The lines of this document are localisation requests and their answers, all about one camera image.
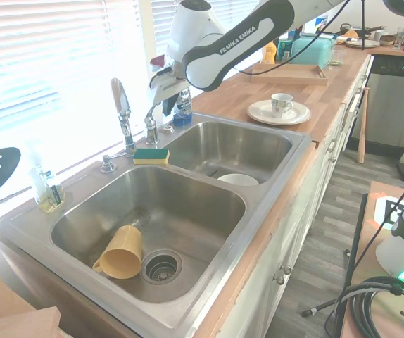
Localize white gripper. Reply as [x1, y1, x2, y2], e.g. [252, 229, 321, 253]
[148, 68, 189, 117]

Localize white patterned teacup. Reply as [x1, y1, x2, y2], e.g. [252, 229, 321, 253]
[270, 92, 294, 119]

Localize white bowl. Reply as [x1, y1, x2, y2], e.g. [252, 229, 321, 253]
[217, 173, 260, 187]

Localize blue dish soap bottle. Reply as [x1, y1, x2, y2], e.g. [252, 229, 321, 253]
[172, 88, 194, 127]

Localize stacked white plates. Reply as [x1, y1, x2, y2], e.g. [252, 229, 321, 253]
[343, 38, 381, 49]

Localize chrome sink faucet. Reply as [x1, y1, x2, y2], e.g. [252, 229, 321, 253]
[110, 77, 137, 158]

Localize metal drain strainer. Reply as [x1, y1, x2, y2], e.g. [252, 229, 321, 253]
[141, 249, 184, 284]

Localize black white fiducial tag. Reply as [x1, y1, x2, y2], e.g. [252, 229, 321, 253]
[373, 196, 404, 227]

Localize dark frying pan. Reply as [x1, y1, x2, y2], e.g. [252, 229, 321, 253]
[339, 22, 386, 37]

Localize yellow green sponge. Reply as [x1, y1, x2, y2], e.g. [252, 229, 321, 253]
[133, 148, 170, 165]

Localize wooden serving tray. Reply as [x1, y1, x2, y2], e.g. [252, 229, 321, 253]
[248, 63, 329, 87]

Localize white dinner plate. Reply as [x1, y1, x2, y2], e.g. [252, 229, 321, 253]
[246, 99, 312, 126]

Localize white base cabinets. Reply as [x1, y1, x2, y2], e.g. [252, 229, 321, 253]
[201, 56, 374, 338]

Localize yellow plastic mug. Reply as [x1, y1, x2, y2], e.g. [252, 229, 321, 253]
[91, 225, 144, 280]

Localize chrome faucet lever handle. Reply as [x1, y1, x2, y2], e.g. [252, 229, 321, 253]
[144, 103, 161, 146]

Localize black stand pole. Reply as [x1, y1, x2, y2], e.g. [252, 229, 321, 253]
[334, 192, 370, 338]

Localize light wooden board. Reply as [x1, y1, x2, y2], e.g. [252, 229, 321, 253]
[0, 258, 63, 338]

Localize white wipes canister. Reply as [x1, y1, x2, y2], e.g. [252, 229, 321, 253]
[305, 15, 330, 35]

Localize chrome sink soap pump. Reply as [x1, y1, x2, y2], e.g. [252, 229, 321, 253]
[99, 154, 118, 174]

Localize green box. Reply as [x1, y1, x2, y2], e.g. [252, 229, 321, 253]
[278, 39, 295, 61]

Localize wide white window blind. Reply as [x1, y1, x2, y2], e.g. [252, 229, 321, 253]
[0, 0, 115, 214]

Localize clear hand soap dispenser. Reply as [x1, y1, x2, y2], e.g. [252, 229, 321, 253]
[27, 142, 66, 214]

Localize stainless steel dishwasher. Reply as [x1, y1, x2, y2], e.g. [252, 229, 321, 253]
[349, 54, 404, 149]

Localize coiled grey cable bundle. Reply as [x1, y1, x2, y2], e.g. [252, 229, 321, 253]
[324, 275, 404, 338]

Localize teal toaster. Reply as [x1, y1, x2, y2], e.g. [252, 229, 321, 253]
[290, 33, 336, 69]

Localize yellow squeeze bottle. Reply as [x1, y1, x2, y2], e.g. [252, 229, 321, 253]
[259, 39, 277, 65]

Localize stainless steel double sink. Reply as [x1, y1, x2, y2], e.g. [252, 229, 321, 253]
[0, 111, 314, 332]

